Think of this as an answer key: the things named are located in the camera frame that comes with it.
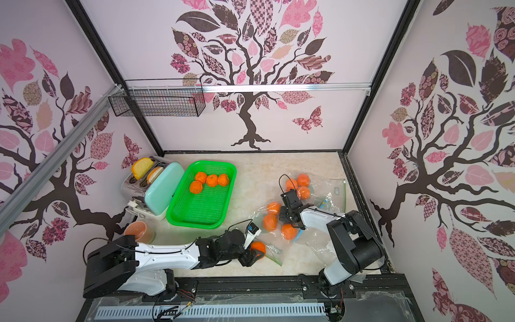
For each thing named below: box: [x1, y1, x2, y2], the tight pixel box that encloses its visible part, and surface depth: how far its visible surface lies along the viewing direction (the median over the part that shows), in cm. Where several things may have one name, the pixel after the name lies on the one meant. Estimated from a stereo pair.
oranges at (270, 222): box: [262, 201, 298, 241], surface depth 87 cm
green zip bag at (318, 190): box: [284, 171, 347, 214], surface depth 102 cm
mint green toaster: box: [120, 155, 186, 221], surface depth 88 cm
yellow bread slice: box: [131, 156, 155, 181], surface depth 89 cm
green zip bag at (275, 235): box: [248, 203, 298, 267], surface depth 85 cm
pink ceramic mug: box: [124, 220, 147, 242], surface depth 83 cm
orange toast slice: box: [146, 166, 164, 185], surface depth 86 cm
